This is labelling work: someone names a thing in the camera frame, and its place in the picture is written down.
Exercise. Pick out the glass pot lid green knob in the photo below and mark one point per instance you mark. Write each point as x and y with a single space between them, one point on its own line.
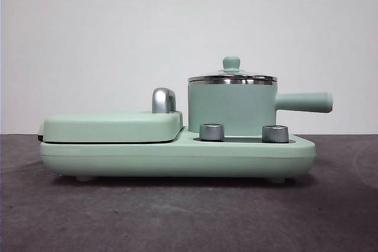
231 61

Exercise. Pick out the silver control knob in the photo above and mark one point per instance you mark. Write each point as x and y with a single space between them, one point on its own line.
212 132
275 134

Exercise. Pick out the mint green breakfast maker base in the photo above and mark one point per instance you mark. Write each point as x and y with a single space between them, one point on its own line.
177 157

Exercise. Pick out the mint green grill cover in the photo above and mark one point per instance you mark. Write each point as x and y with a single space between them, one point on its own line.
103 125

